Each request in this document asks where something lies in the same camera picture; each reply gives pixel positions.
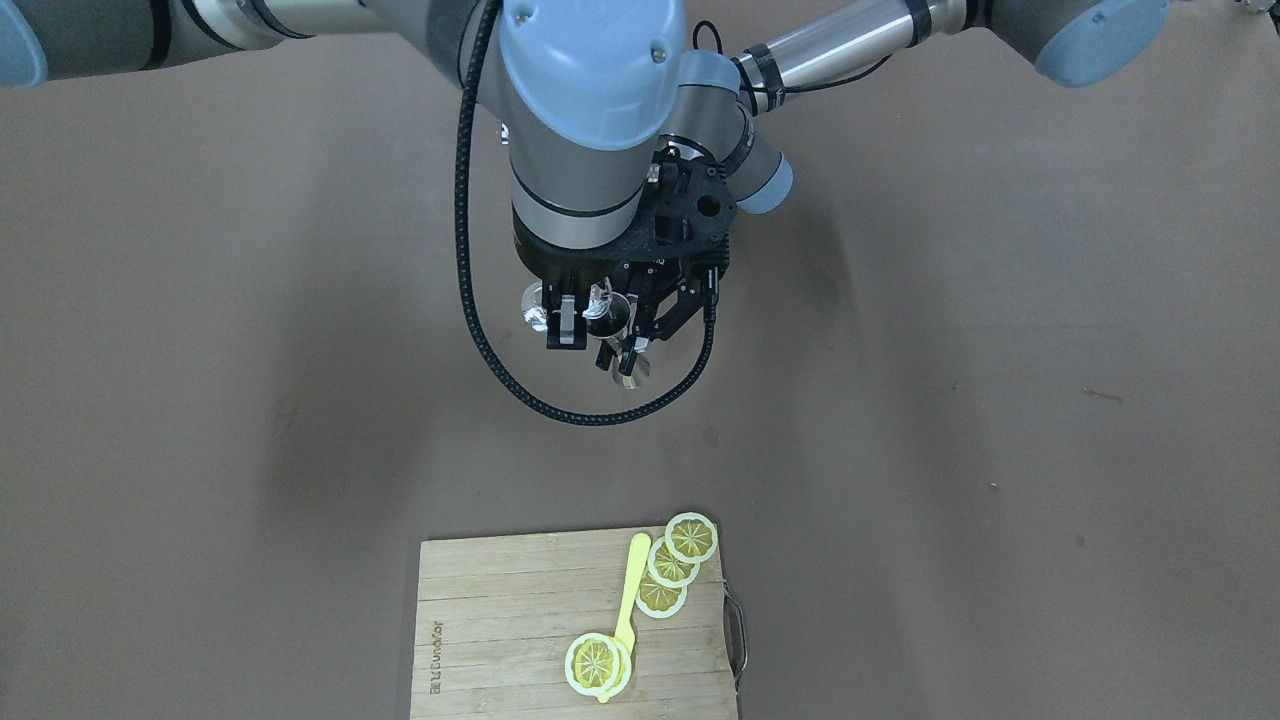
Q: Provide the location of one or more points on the lemon slice front large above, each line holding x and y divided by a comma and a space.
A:
598, 666

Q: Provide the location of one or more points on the yellow plastic knife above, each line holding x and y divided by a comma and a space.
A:
624, 636

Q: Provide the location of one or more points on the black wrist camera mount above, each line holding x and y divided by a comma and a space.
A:
685, 213

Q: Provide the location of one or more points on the steel jigger measuring cup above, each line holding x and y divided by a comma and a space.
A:
611, 353

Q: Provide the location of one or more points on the bamboo cutting board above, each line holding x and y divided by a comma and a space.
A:
495, 617

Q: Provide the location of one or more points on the lemon slice top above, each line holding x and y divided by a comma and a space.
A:
691, 537

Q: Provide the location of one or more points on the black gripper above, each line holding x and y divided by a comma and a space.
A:
556, 266

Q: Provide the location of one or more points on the small clear glass cup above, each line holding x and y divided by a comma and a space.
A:
540, 305

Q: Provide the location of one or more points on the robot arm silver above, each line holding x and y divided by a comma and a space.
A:
1074, 43
583, 86

